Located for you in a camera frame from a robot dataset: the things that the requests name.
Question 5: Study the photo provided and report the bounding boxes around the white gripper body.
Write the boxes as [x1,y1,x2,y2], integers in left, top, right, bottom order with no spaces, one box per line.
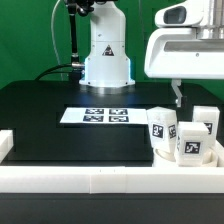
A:
[144,0,224,80]

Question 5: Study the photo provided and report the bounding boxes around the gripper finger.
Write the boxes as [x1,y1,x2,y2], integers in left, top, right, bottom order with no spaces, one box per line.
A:
[171,79,186,108]

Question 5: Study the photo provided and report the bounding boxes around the white round stool seat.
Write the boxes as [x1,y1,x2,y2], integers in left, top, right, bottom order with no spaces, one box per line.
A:
[153,149,218,167]

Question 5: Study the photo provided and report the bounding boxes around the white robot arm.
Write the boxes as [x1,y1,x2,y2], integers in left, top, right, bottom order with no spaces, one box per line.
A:
[80,0,224,106]

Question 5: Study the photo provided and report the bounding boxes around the white marker sheet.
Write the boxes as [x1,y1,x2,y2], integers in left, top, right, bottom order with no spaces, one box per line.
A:
[60,107,148,125]

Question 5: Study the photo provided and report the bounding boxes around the white left fence bar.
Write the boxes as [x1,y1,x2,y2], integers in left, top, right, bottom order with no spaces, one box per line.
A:
[0,130,14,163]

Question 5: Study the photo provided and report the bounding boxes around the white front fence bar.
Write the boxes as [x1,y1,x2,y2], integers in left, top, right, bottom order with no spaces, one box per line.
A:
[0,166,224,194]

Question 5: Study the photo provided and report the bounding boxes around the black base cable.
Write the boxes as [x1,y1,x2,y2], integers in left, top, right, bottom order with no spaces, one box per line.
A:
[34,64,74,82]

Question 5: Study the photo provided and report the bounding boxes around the grey hanging cable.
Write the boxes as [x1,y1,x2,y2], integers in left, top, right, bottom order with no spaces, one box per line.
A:
[50,0,65,81]

